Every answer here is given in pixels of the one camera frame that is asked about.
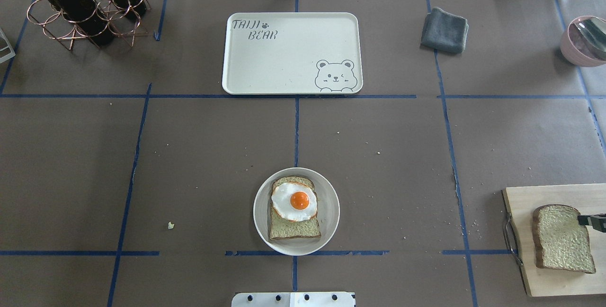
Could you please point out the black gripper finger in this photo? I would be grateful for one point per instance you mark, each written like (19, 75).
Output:
(597, 221)

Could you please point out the bread slice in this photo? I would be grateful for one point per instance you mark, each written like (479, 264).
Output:
(281, 229)
(560, 242)

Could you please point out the cream bear serving tray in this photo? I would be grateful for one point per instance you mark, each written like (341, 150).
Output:
(292, 53)

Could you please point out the wooden cutting board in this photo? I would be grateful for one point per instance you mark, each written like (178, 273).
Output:
(588, 199)

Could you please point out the pink bowl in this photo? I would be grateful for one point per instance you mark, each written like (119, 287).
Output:
(574, 49)

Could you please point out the metal scoop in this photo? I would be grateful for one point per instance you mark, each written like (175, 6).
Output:
(593, 34)

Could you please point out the grey folded cloth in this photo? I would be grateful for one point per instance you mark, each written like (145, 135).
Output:
(445, 31)

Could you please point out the white round plate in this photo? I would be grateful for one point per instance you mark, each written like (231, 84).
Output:
(328, 213)

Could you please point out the fried egg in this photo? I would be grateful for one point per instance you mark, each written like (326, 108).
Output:
(294, 201)

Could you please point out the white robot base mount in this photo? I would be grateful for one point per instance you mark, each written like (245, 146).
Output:
(294, 299)

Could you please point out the copper wire bottle rack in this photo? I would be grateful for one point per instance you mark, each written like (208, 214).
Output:
(45, 14)

